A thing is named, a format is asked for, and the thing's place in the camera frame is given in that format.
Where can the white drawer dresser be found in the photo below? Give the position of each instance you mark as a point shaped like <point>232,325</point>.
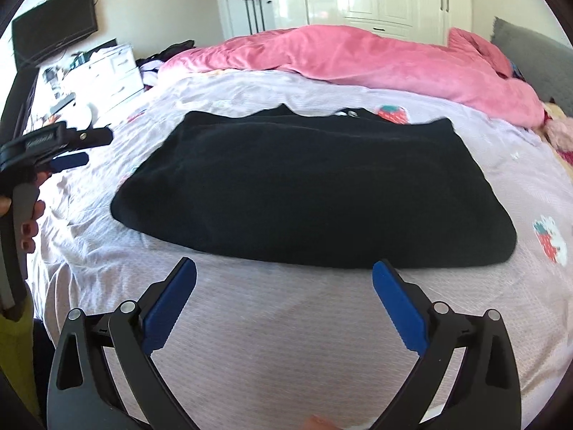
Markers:
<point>112,76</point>

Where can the black wall television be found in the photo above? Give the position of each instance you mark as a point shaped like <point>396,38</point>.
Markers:
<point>53,31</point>

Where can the grey pillow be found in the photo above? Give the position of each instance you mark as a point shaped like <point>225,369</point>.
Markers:
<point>532,58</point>

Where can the white desk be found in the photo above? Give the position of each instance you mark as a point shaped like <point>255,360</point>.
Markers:
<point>80,112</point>

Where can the printed lilac bedsheet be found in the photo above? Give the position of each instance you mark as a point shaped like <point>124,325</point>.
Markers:
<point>277,345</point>

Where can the pink fluffy cloth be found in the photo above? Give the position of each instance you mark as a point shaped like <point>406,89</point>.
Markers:
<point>559,130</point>

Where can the person's left hand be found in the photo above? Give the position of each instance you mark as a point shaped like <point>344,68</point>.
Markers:
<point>32,228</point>

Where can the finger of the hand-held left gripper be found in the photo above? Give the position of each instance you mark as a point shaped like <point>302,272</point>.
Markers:
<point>69,161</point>
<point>76,136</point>

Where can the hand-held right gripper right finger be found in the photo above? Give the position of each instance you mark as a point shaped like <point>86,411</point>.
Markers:
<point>398,304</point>

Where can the person's right hand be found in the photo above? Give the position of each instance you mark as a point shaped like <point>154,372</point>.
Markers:
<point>327,423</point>

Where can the black sweater with orange patches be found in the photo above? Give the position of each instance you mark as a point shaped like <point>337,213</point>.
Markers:
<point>313,188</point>

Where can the person's yellow-green clothing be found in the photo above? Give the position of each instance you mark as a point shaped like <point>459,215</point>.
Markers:
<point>15,358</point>

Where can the pile of dark clothes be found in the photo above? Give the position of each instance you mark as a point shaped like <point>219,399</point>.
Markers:
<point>165,56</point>

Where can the pink blanket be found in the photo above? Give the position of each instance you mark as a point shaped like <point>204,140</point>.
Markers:
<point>358,62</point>

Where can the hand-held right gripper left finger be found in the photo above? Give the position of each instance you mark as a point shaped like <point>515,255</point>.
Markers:
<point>168,298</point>

